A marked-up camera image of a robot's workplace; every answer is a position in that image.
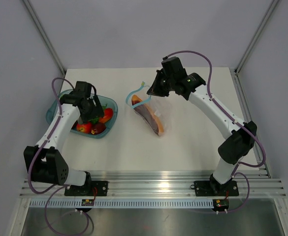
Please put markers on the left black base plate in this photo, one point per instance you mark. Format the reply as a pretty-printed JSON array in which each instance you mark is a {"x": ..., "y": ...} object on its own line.
[{"x": 102, "y": 188}]

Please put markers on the white slotted cable duct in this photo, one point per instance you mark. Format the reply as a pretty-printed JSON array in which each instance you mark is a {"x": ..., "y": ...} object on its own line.
[{"x": 124, "y": 203}]

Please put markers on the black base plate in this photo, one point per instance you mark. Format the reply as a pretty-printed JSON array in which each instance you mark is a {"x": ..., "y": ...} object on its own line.
[
  {"x": 204, "y": 188},
  {"x": 102, "y": 188}
]

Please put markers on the teal plastic food container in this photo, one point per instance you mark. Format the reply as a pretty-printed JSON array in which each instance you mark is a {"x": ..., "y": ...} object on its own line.
[{"x": 110, "y": 104}]

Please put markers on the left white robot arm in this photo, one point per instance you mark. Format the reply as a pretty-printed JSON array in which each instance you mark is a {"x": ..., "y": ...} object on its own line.
[{"x": 44, "y": 161}]

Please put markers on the green toy lettuce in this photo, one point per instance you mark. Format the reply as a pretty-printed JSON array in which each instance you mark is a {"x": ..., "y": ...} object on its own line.
[{"x": 96, "y": 120}]

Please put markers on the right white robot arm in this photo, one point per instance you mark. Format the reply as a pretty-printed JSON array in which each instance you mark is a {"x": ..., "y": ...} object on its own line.
[{"x": 238, "y": 134}]

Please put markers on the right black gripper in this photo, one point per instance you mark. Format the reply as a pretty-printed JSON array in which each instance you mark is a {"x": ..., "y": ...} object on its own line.
[{"x": 155, "y": 90}]

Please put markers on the orange toy pepper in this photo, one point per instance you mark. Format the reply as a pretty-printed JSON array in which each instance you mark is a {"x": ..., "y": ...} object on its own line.
[{"x": 108, "y": 114}]

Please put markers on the aluminium rail frame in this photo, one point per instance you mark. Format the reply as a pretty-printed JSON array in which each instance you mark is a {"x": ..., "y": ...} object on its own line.
[{"x": 176, "y": 184}]

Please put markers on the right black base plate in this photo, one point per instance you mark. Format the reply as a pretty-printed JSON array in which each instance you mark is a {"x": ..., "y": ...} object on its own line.
[{"x": 204, "y": 188}]

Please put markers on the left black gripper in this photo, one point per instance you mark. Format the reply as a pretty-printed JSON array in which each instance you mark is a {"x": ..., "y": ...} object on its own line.
[{"x": 97, "y": 110}]

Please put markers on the red toy apple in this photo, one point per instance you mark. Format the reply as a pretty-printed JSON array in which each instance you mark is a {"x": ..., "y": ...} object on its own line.
[{"x": 84, "y": 128}]

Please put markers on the clear zip top bag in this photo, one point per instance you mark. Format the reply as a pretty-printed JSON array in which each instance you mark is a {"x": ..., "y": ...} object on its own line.
[{"x": 155, "y": 111}]

